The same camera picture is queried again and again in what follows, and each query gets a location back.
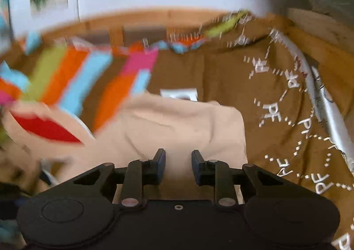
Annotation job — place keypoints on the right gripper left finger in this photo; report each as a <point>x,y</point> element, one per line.
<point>138,174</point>

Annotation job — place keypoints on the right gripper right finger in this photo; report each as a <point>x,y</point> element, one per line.
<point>216,174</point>

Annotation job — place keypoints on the top left wall poster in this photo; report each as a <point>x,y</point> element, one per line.
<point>5,14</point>

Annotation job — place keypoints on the silver patterned mattress pad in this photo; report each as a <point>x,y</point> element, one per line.
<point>326,110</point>

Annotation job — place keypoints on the wooden side rail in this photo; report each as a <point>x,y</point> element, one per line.
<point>330,44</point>

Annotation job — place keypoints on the colourful striped bedsheet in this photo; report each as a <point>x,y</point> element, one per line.
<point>294,192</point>

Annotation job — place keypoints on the beige hooded jacket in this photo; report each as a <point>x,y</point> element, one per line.
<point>146,123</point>

